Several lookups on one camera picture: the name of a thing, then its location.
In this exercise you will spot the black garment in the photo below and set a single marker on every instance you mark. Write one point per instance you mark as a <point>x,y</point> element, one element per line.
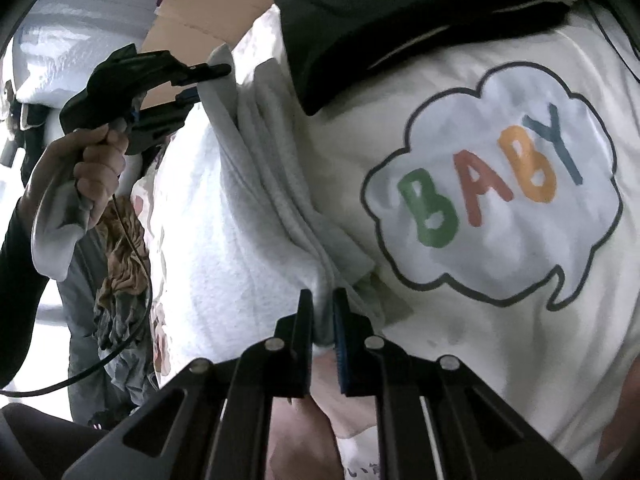
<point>375,10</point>

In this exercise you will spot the camouflage garment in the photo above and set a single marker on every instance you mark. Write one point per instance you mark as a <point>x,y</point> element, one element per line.
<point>115,325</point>

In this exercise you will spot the cream bear print blanket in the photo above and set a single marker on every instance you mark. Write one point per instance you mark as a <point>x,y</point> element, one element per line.
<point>475,310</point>

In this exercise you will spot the person's left leg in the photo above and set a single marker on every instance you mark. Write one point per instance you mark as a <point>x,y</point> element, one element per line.
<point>40,445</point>

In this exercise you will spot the brown garment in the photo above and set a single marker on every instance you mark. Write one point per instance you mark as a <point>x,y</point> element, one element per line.
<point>120,260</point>

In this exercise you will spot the brown cardboard sheet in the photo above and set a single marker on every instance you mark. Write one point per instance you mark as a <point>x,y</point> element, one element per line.
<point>210,15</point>

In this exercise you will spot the grey wrapped mattress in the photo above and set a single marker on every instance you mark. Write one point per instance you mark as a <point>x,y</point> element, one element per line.
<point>75,25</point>

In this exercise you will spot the grey-blue garment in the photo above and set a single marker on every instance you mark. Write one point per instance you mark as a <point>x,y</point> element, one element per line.
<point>135,380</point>

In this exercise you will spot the light grey sweatshirt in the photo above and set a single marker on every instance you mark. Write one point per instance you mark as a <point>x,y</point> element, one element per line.
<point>225,260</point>

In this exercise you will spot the person's left hand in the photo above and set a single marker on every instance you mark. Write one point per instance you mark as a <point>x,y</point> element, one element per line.
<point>95,165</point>

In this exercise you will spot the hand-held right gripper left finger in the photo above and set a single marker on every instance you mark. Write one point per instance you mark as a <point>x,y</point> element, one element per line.
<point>309,345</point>

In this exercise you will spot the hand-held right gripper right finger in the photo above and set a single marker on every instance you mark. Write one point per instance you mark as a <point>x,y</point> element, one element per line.
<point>339,355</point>

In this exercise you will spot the person's left forearm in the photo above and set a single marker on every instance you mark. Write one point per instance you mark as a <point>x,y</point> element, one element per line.
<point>15,300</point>

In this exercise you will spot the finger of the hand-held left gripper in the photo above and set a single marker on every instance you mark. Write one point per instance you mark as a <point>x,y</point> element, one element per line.
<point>205,72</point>
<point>160,122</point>

